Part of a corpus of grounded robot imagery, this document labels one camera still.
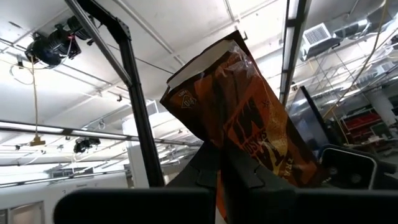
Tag yellow hanging cord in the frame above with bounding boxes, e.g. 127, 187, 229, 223
29, 55, 47, 147

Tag long LED light bar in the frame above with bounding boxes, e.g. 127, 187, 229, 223
0, 120, 203, 147

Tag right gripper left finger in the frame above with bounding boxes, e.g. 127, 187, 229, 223
166, 141, 220, 190

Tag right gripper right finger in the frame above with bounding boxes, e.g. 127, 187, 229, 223
221, 145, 297, 224

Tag white grille ventilation unit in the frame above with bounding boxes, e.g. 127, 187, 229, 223
300, 17, 371, 62

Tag black ceiling light fixture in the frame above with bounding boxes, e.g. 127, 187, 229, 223
279, 0, 312, 106

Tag red bin shelf rack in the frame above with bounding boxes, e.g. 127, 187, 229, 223
340, 108, 386, 142

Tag long yellow hanging cable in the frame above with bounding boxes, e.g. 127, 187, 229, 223
322, 0, 390, 119

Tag black monitor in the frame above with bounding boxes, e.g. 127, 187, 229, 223
287, 85, 332, 151

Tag black aluminium rig frame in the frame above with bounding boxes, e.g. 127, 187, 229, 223
64, 0, 165, 188

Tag small orange snack packet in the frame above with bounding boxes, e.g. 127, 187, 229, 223
159, 30, 331, 223

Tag black device with white rim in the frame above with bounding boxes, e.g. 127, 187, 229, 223
319, 144, 397, 190

